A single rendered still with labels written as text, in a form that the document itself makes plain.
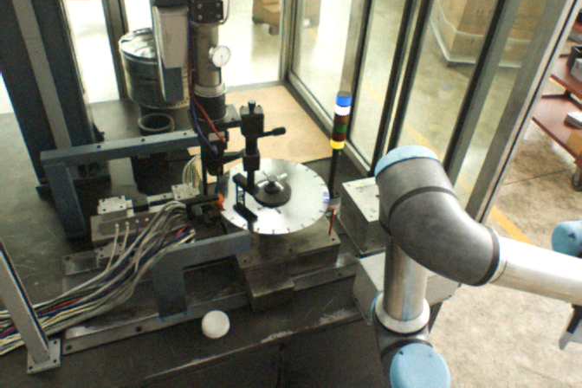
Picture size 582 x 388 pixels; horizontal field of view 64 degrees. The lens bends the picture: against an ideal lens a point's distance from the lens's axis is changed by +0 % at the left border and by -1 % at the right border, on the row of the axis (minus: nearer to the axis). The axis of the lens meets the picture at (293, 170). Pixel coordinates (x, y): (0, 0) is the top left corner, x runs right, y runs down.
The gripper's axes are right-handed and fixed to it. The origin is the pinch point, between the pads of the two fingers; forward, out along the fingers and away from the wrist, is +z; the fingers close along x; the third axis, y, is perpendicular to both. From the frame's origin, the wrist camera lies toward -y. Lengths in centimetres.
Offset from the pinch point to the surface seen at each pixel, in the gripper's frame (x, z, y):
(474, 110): 17, -38, -36
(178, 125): 27, 11, -141
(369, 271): -9.0, 1.3, -45.1
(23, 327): -66, 1, -103
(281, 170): 9, -4, -83
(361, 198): 16, 1, -58
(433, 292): 1.3, 9.8, -28.8
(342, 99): 26, -24, -73
